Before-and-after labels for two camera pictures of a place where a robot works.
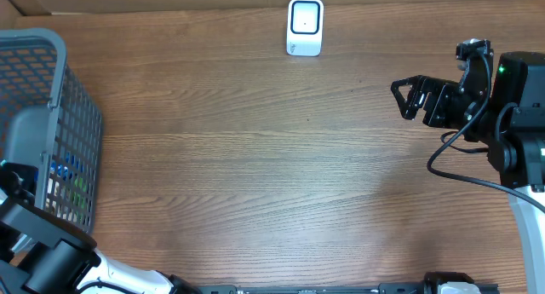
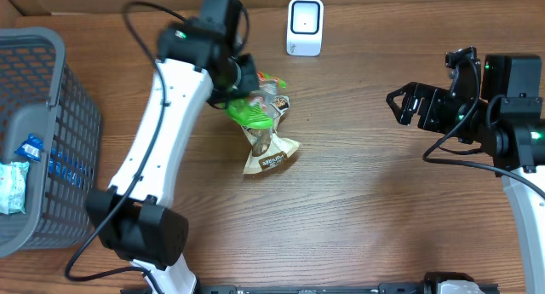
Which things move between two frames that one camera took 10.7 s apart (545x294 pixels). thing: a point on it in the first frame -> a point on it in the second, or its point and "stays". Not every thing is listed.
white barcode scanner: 305,26 stays
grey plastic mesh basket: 48,119 stays
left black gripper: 26,175 -> 251,80
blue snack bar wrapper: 66,167 -> 31,147
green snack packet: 79,203 -> 253,111
